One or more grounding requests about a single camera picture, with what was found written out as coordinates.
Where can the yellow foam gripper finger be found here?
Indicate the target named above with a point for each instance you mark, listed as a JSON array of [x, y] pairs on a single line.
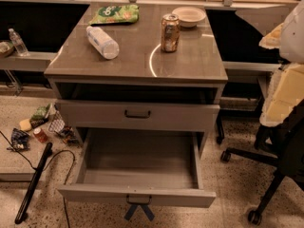
[[273, 39], [286, 90]]

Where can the clear plastic water bottle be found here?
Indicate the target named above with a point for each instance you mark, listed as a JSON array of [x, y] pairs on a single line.
[[104, 44]]

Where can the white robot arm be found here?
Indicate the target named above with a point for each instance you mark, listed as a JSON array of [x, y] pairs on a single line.
[[292, 37]]

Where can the grey drawer cabinet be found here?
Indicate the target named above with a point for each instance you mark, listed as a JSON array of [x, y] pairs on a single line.
[[142, 72]]

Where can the open grey middle drawer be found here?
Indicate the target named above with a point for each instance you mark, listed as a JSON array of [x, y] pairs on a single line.
[[144, 167]]

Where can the closed grey top drawer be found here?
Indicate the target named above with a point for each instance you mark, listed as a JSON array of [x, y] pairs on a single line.
[[146, 116]]

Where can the small water bottle on shelf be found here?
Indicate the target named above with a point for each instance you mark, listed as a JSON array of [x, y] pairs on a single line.
[[18, 43]]

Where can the black office chair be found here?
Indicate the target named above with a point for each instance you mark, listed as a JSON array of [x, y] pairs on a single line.
[[286, 143]]

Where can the white ceramic bowl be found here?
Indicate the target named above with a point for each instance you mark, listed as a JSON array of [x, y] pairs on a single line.
[[189, 16]]

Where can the gold soda can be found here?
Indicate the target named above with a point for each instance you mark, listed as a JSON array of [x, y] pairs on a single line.
[[170, 32]]

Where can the green chip bag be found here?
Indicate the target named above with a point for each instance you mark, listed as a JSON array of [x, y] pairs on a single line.
[[115, 15]]

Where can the colourful snack pack on floor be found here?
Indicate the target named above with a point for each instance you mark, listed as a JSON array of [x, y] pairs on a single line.
[[68, 136]]

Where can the green bag on floor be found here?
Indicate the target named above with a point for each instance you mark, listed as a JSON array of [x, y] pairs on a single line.
[[40, 116]]

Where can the red can on floor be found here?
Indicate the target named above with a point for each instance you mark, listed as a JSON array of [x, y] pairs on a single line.
[[40, 135]]

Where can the yellow sponge on floor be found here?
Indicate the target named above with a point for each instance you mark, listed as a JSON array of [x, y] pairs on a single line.
[[25, 125]]

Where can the bowl on left shelf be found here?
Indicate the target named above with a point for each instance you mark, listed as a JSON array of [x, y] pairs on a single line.
[[6, 49]]

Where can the dark snack bag on floor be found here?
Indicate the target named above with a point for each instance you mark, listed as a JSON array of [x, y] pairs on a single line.
[[19, 140]]

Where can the black rod on floor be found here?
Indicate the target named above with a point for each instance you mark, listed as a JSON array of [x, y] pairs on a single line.
[[22, 213]]

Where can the wire basket on floor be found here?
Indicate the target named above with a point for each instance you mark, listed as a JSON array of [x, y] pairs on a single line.
[[57, 124]]

